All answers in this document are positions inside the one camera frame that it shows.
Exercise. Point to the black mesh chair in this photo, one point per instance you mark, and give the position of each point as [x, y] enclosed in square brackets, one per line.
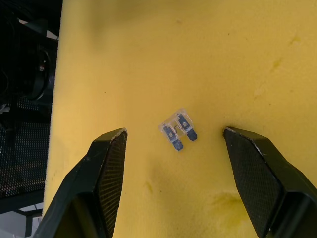
[23, 104]

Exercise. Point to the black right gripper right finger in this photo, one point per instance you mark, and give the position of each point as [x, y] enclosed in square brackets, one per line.
[262, 178]

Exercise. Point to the clear blade fuse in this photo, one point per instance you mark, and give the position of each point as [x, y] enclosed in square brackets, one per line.
[177, 130]

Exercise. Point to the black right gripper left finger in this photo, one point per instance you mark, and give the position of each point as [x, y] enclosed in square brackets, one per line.
[99, 178]

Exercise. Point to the yellow foam mat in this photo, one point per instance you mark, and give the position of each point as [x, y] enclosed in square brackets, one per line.
[188, 74]

